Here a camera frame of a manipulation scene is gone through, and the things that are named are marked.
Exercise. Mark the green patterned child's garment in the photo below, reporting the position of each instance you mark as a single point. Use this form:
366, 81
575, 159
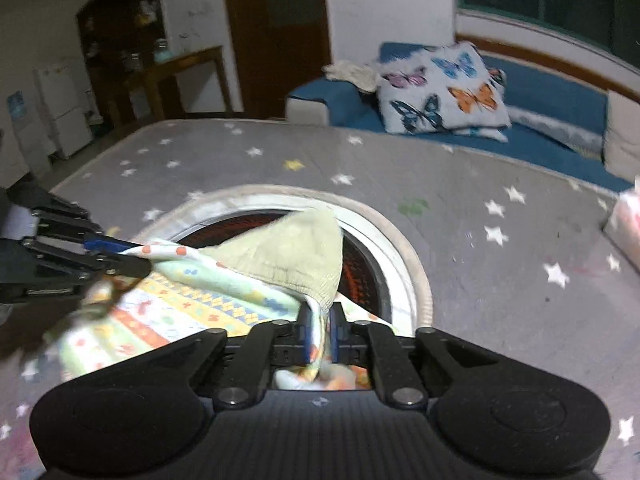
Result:
225, 285

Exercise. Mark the wooden side table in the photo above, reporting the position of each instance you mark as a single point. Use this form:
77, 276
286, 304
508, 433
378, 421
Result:
190, 82

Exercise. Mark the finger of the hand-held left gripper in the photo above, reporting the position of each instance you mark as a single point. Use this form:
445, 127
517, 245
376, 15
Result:
107, 245
95, 270

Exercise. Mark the blue sofa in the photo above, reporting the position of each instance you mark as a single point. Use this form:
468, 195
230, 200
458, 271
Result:
540, 105

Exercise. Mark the butterfly print pillow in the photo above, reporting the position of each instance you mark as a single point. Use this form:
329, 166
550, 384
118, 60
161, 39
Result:
440, 87

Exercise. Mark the grey star printed tablecloth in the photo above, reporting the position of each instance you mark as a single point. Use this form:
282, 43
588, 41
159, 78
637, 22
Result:
475, 185

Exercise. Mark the dark wooden shelf cabinet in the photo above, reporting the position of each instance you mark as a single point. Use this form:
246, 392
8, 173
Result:
120, 25

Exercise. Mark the round table heater inset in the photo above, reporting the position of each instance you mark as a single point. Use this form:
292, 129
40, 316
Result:
370, 260

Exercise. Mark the beige cushion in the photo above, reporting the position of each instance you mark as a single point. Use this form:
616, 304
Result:
622, 135

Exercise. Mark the white water dispenser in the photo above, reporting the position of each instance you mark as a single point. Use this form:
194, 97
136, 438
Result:
27, 132

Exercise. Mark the cream cloth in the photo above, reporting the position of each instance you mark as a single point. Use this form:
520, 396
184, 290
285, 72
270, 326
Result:
352, 74

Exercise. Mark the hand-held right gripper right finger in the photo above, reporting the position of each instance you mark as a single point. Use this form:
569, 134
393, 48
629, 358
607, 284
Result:
340, 332

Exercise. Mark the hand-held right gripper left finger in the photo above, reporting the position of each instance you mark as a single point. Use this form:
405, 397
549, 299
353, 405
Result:
304, 332

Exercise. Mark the white refrigerator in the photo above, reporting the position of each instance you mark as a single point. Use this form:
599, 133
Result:
62, 107

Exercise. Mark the pink tissue pack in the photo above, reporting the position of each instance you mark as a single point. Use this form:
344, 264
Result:
627, 222

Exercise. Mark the brown wooden door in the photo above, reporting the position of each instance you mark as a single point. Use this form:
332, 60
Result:
280, 35

